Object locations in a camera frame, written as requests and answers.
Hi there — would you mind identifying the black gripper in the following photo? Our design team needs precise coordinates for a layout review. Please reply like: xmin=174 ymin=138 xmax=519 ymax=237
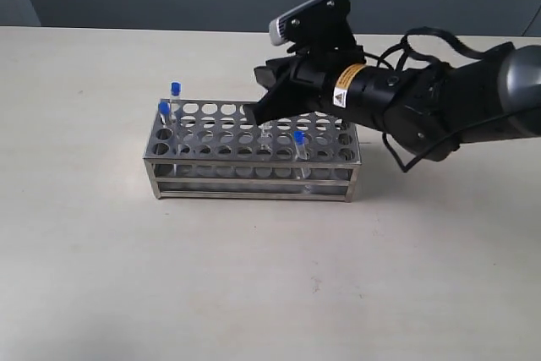
xmin=244 ymin=51 xmax=406 ymax=126

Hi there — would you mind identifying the blue capped tube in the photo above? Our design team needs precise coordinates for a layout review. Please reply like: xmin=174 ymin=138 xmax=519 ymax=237
xmin=293 ymin=130 xmax=310 ymax=180
xmin=169 ymin=82 xmax=182 ymax=124
xmin=158 ymin=101 xmax=174 ymax=128
xmin=258 ymin=123 xmax=273 ymax=159

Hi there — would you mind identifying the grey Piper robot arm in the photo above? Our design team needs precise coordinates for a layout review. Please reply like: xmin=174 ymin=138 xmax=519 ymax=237
xmin=243 ymin=43 xmax=540 ymax=161

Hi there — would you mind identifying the stainless steel test tube rack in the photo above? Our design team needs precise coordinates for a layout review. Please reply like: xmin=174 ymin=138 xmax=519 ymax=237
xmin=143 ymin=99 xmax=362 ymax=202

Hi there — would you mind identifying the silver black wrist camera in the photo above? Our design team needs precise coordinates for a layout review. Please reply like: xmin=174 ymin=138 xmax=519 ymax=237
xmin=269 ymin=0 xmax=351 ymax=46

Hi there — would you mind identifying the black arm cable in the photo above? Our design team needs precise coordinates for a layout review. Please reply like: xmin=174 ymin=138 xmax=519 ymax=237
xmin=363 ymin=26 xmax=516 ymax=174

